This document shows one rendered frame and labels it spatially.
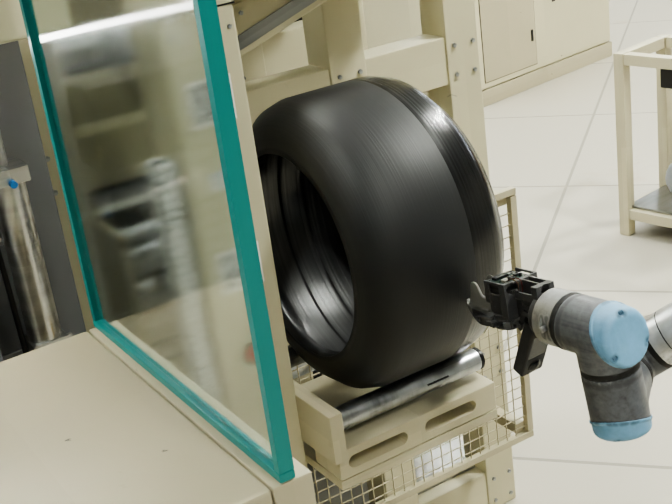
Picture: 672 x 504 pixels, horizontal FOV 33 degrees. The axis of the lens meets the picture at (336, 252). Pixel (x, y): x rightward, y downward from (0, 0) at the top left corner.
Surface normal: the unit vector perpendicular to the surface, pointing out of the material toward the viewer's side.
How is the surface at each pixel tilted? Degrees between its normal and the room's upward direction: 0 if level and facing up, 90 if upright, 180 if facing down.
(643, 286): 0
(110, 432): 0
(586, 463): 0
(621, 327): 78
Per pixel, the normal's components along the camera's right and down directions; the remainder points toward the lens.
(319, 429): -0.84, 0.30
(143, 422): -0.13, -0.92
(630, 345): 0.49, 0.06
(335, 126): -0.13, -0.63
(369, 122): 0.13, -0.70
